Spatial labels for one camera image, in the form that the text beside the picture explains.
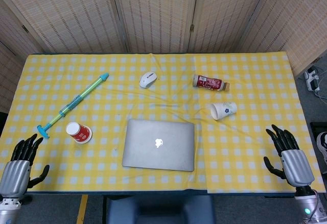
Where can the brown coffee bottle red label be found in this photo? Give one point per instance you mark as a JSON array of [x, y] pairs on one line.
[[210, 83]]

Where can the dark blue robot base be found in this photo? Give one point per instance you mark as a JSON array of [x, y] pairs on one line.
[[158, 211]]

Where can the green blue water squirter toy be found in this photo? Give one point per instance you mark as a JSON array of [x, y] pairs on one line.
[[74, 102]]

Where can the yellow checkered tablecloth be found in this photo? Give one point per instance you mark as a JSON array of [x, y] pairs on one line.
[[230, 145]]

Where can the white computer mouse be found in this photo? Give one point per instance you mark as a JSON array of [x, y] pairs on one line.
[[147, 79]]

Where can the red paper cup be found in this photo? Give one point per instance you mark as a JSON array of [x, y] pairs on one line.
[[80, 133]]

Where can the white power strip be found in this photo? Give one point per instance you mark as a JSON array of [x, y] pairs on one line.
[[312, 78]]

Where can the white black sneaker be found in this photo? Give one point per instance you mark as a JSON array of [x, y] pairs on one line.
[[322, 145]]

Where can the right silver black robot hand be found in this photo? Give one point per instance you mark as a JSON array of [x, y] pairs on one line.
[[297, 166]]

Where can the white paper cup floral print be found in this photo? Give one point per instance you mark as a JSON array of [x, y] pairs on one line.
[[224, 110]]

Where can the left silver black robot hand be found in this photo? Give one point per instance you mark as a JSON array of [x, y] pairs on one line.
[[15, 175]]

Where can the bamboo folding screen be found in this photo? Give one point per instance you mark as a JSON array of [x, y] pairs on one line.
[[158, 12]]

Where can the silver laptop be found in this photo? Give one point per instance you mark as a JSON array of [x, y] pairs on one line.
[[158, 145]]

